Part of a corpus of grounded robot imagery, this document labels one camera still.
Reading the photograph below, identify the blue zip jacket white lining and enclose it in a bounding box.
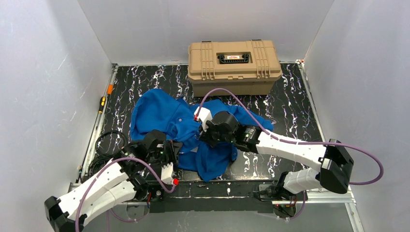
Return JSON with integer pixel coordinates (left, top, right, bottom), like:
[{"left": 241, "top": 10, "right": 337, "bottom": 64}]
[{"left": 130, "top": 88, "right": 275, "bottom": 183}]

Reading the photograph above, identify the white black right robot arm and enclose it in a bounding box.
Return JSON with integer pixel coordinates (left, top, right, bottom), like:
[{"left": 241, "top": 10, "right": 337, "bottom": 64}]
[{"left": 195, "top": 108, "right": 354, "bottom": 195}]

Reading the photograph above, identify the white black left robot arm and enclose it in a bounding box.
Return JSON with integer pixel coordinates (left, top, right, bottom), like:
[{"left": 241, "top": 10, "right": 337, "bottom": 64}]
[{"left": 44, "top": 130, "right": 183, "bottom": 232}]

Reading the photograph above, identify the tan plastic toolbox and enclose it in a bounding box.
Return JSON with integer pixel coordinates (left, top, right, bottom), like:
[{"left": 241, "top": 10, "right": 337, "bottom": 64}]
[{"left": 188, "top": 40, "right": 282, "bottom": 97}]

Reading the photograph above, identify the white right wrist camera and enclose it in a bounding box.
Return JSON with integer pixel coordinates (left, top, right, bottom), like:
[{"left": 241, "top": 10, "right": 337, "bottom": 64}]
[{"left": 194, "top": 106, "right": 213, "bottom": 132}]

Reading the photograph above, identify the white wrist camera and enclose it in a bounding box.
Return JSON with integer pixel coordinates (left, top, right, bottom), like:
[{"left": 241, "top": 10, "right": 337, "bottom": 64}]
[
  {"left": 194, "top": 106, "right": 213, "bottom": 132},
  {"left": 161, "top": 162, "right": 179, "bottom": 186}
]

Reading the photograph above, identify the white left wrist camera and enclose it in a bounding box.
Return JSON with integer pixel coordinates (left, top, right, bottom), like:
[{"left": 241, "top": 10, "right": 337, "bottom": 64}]
[{"left": 161, "top": 162, "right": 179, "bottom": 186}]

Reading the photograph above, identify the black cable bundle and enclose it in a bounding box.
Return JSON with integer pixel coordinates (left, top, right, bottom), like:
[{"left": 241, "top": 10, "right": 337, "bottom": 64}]
[{"left": 79, "top": 130, "right": 130, "bottom": 180}]

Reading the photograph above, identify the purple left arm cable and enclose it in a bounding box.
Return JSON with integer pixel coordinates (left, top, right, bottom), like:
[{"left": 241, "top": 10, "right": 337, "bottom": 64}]
[{"left": 74, "top": 157, "right": 177, "bottom": 232}]

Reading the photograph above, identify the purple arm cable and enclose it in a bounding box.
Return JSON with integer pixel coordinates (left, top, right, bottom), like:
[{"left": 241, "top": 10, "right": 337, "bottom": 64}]
[
  {"left": 195, "top": 88, "right": 384, "bottom": 186},
  {"left": 74, "top": 157, "right": 177, "bottom": 232}
]

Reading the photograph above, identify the yellow black handled screwdriver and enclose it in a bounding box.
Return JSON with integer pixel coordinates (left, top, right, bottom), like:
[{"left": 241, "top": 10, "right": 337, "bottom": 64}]
[{"left": 98, "top": 96, "right": 106, "bottom": 114}]

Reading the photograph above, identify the orange handled screwdriver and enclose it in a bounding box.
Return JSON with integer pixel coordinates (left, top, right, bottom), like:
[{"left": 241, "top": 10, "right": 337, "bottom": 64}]
[{"left": 107, "top": 84, "right": 113, "bottom": 95}]

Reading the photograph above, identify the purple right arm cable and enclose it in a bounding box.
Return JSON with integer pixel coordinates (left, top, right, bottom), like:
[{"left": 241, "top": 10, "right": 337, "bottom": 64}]
[{"left": 195, "top": 88, "right": 384, "bottom": 186}]

